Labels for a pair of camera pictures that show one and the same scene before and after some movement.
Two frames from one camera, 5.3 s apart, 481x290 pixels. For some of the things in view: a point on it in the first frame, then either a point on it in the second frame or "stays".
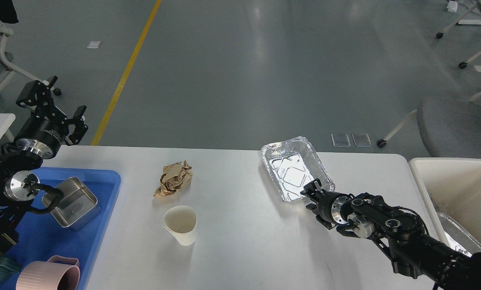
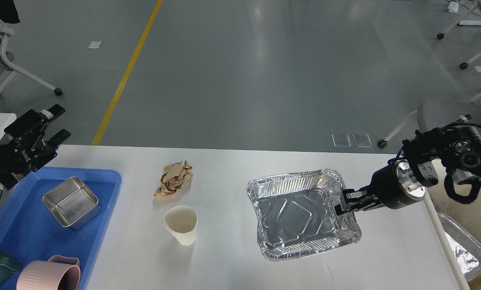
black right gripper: [329, 204] to [395, 185]
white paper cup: [181, 221] stays
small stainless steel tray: [78, 204] stays
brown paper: [176, 177] stays
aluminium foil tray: [292, 163] to [296, 212]
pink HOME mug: [59, 272] stays
